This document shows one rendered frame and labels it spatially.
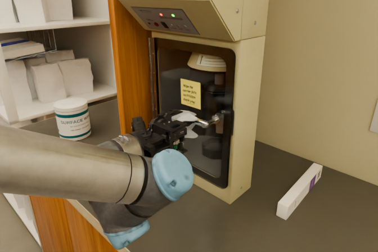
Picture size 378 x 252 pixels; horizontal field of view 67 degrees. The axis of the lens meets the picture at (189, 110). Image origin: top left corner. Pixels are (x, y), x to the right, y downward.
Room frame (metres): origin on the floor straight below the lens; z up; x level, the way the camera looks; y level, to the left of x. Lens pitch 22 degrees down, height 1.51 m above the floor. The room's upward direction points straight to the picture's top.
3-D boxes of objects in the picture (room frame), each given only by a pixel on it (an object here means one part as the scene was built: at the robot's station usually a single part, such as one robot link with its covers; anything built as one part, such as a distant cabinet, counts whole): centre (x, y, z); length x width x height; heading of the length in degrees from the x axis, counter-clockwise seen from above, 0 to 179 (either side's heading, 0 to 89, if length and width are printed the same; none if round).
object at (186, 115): (0.66, 0.00, 1.22); 0.09 x 0.06 x 0.03; 137
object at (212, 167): (0.77, 0.00, 1.19); 0.30 x 0.01 x 0.40; 46
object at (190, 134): (0.66, 0.00, 1.18); 0.09 x 0.06 x 0.03; 136
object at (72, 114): (1.12, 0.49, 1.02); 0.13 x 0.13 x 0.15
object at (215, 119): (0.70, -0.03, 1.20); 0.10 x 0.05 x 0.03; 46
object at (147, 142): (0.58, 0.07, 1.20); 0.12 x 0.09 x 0.08; 137
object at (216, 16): (0.74, 0.04, 1.46); 0.32 x 0.12 x 0.10; 47
